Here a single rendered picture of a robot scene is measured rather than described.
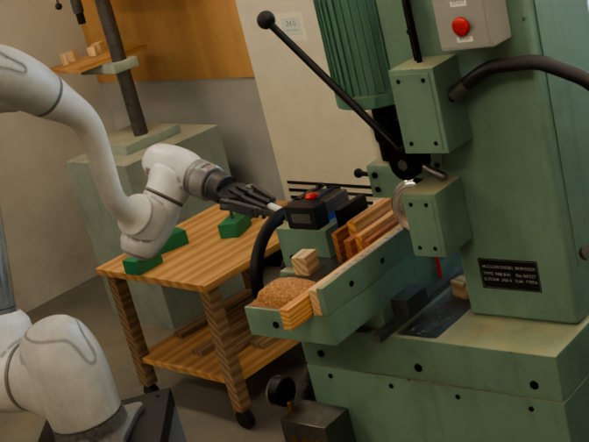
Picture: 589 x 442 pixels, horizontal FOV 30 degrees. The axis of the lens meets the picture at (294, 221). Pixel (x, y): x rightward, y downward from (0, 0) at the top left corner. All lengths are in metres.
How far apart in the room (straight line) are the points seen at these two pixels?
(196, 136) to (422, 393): 2.54
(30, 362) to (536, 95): 1.12
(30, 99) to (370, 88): 0.71
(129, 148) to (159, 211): 1.79
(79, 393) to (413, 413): 0.67
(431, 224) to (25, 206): 3.41
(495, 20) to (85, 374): 1.08
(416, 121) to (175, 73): 3.05
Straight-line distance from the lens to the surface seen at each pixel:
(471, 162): 1.95
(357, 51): 2.04
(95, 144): 2.48
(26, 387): 2.32
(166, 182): 2.66
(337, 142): 3.84
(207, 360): 3.69
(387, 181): 2.16
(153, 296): 4.49
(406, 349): 2.07
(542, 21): 1.85
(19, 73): 2.28
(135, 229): 2.63
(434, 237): 1.93
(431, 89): 1.84
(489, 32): 1.77
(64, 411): 2.30
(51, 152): 5.20
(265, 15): 2.06
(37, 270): 5.20
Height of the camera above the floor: 1.69
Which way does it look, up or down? 18 degrees down
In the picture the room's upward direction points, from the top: 14 degrees counter-clockwise
